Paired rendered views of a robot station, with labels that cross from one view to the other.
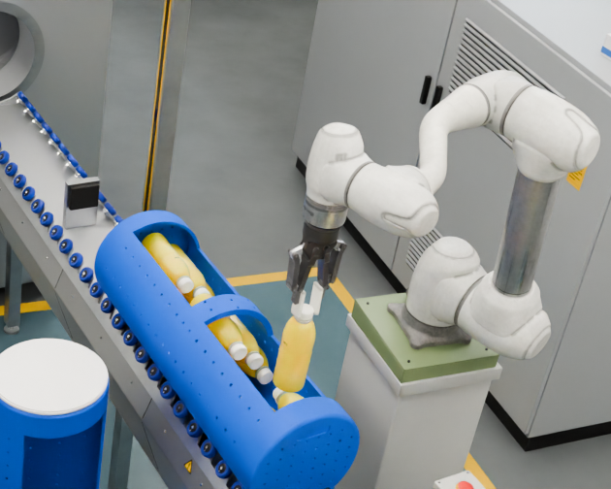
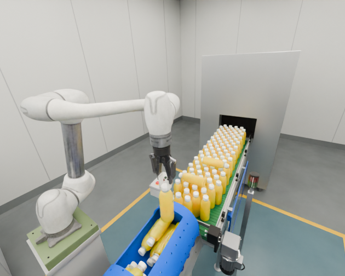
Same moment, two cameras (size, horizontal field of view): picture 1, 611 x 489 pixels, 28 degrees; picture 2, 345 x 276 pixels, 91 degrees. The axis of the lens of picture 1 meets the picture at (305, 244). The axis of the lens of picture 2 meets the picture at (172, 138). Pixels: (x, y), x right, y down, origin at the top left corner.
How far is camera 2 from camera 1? 2.56 m
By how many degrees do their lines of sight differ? 93
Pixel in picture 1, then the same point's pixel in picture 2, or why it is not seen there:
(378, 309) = (53, 250)
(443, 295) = (71, 203)
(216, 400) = (180, 254)
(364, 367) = (73, 263)
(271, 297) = not seen: outside the picture
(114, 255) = not seen: outside the picture
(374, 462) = (104, 260)
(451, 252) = (56, 193)
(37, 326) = not seen: outside the picture
